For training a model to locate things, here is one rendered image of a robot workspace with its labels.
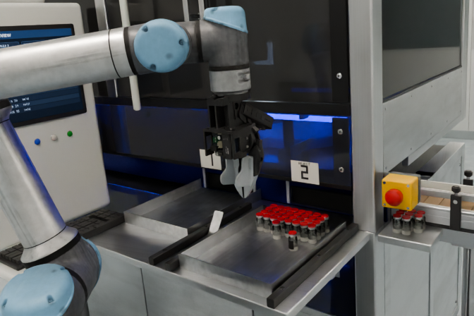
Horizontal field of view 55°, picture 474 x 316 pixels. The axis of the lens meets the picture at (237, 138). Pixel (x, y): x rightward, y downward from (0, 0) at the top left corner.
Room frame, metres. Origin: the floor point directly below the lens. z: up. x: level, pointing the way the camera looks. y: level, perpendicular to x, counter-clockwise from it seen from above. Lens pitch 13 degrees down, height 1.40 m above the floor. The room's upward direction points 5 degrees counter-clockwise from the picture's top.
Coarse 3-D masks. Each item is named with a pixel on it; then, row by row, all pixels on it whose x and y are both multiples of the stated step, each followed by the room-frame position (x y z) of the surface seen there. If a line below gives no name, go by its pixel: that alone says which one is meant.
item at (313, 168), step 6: (294, 162) 1.21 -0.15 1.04; (300, 162) 1.19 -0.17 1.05; (306, 162) 1.18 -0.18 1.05; (294, 168) 1.21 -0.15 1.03; (300, 168) 1.19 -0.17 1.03; (312, 168) 1.17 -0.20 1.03; (318, 168) 1.16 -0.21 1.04; (294, 174) 1.21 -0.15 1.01; (300, 174) 1.19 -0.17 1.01; (306, 174) 1.18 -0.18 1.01; (312, 174) 1.17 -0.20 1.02; (318, 174) 1.16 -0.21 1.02; (294, 180) 1.21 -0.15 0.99; (300, 180) 1.20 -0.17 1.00; (306, 180) 1.18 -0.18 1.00; (312, 180) 1.17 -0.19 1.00; (318, 180) 1.16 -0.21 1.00
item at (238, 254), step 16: (256, 208) 1.22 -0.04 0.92; (240, 224) 1.15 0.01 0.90; (256, 224) 1.18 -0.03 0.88; (208, 240) 1.05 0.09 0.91; (224, 240) 1.10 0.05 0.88; (240, 240) 1.09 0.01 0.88; (256, 240) 1.08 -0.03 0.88; (272, 240) 1.08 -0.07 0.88; (320, 240) 1.05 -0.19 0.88; (192, 256) 1.01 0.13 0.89; (208, 256) 1.02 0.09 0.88; (224, 256) 1.01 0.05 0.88; (240, 256) 1.00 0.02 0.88; (256, 256) 1.00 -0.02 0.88; (272, 256) 0.99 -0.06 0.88; (288, 256) 0.98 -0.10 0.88; (304, 256) 0.92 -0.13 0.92; (208, 272) 0.92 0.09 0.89; (224, 272) 0.89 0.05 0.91; (240, 272) 0.93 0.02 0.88; (256, 272) 0.92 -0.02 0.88; (272, 272) 0.92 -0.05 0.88; (288, 272) 0.86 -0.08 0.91; (256, 288) 0.84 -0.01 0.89; (272, 288) 0.82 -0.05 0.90
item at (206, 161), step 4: (200, 152) 1.42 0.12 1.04; (204, 152) 1.41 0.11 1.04; (200, 156) 1.42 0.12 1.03; (204, 156) 1.41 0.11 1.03; (208, 156) 1.40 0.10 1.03; (212, 156) 1.39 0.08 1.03; (216, 156) 1.38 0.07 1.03; (200, 160) 1.43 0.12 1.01; (204, 160) 1.42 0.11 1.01; (208, 160) 1.40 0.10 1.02; (216, 160) 1.38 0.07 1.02; (220, 160) 1.37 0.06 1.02; (204, 164) 1.42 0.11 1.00; (208, 164) 1.41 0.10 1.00; (216, 164) 1.38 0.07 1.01; (220, 164) 1.37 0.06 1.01; (212, 168) 1.39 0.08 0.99; (216, 168) 1.39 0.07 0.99; (220, 168) 1.37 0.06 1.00
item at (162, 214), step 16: (176, 192) 1.45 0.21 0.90; (192, 192) 1.50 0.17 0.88; (208, 192) 1.48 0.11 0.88; (224, 192) 1.47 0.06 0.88; (256, 192) 1.36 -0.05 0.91; (144, 208) 1.33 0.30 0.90; (160, 208) 1.37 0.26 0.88; (176, 208) 1.36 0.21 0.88; (192, 208) 1.34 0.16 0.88; (208, 208) 1.33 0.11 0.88; (224, 208) 1.24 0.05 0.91; (144, 224) 1.22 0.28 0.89; (160, 224) 1.18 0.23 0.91; (176, 224) 1.23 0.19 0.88; (192, 224) 1.22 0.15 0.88
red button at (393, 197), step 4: (392, 188) 1.02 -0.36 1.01; (388, 192) 1.01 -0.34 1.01; (392, 192) 1.01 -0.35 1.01; (396, 192) 1.00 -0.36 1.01; (400, 192) 1.01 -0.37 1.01; (384, 196) 1.02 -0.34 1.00; (388, 196) 1.01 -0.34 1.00; (392, 196) 1.00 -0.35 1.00; (396, 196) 1.00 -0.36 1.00; (400, 196) 1.00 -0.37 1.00; (388, 200) 1.01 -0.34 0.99; (392, 200) 1.00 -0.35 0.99; (396, 200) 1.00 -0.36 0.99; (400, 200) 1.00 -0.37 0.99; (392, 204) 1.00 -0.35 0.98; (396, 204) 1.00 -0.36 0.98
